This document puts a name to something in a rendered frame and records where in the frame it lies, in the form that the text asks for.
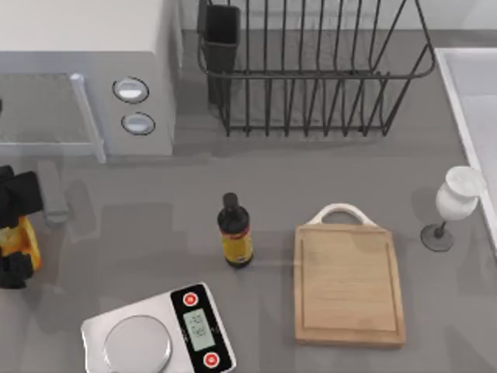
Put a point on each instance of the silver kitchen scale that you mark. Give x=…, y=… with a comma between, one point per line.
x=136, y=342

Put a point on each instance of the small round microwave knob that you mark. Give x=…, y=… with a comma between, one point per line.
x=138, y=123

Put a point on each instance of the dark bottle with yellow label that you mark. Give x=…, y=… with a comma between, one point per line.
x=235, y=237

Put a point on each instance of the black cutlery holder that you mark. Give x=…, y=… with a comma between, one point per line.
x=220, y=35

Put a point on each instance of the microwave door with mesh window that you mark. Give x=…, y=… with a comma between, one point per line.
x=39, y=109

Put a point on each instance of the white wine glass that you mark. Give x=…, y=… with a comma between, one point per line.
x=456, y=198

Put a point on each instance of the yellow orange item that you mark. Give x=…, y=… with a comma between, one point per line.
x=28, y=241

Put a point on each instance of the pale microwave oven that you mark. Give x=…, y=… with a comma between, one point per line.
x=163, y=97

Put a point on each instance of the large round microwave knob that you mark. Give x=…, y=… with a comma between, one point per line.
x=130, y=90

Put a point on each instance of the pale grey rounded box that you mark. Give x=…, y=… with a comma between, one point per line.
x=53, y=190

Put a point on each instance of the wooden cutting board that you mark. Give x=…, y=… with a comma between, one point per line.
x=347, y=287

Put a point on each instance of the white sink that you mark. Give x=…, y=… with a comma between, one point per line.
x=471, y=101

